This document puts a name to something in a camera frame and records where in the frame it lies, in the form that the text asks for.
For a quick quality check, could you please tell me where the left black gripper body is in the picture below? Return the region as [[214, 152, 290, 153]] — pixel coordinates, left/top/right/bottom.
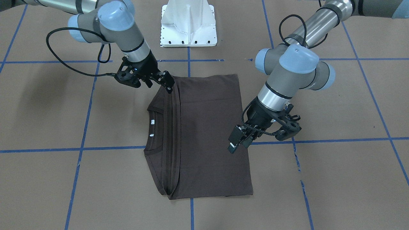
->
[[241, 97, 302, 141]]

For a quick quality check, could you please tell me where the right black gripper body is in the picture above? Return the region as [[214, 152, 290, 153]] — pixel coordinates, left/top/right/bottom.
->
[[115, 51, 175, 94]]

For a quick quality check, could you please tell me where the dark brown t-shirt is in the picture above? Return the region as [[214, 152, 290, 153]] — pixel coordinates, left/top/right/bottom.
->
[[144, 74, 253, 200]]

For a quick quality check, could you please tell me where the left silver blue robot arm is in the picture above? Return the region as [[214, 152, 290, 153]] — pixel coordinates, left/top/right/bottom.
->
[[228, 0, 408, 153]]

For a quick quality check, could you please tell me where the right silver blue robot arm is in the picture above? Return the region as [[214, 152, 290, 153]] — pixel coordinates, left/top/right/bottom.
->
[[13, 0, 175, 93]]

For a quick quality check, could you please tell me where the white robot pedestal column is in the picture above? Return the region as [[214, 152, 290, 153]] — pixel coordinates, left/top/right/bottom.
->
[[160, 0, 218, 48]]

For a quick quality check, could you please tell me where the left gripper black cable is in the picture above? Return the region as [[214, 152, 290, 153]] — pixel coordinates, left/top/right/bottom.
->
[[279, 14, 329, 49]]

